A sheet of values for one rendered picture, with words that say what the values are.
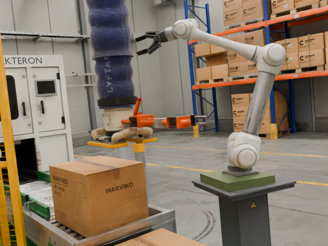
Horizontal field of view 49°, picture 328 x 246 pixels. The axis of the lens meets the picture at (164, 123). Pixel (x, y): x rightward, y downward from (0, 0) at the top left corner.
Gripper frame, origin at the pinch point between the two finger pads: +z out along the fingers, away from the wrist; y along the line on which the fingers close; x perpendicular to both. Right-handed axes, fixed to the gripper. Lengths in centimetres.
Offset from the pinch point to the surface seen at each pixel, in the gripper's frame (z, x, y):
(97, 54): 13.3, 31.6, -32.4
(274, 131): -109, -669, 313
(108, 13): -0.1, 43.7, -18.9
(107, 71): 10.6, 25.2, -41.1
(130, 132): 7, 7, -72
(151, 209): 28, -70, -82
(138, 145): 34, -71, -26
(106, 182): 36, -20, -81
